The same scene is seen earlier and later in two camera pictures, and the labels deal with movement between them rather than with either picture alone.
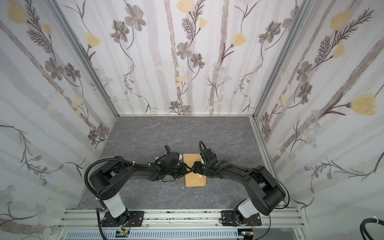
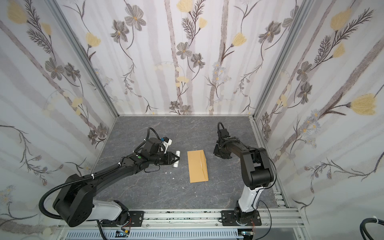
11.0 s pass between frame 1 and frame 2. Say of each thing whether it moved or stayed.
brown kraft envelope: moved
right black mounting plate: stayed
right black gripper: moved
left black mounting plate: stayed
